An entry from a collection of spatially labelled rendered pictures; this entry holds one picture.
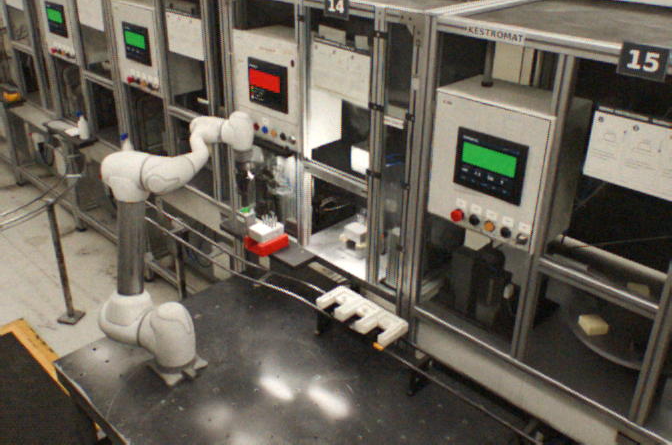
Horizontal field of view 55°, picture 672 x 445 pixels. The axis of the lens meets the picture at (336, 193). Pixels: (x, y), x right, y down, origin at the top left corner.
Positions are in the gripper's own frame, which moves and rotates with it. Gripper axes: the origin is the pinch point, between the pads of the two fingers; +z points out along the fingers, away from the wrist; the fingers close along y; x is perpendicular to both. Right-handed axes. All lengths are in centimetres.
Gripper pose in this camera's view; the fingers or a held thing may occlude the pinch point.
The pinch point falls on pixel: (245, 199)
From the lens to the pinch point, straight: 300.7
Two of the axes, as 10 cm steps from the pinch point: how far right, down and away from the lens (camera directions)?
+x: -7.0, 3.0, -6.5
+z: -0.1, 9.0, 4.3
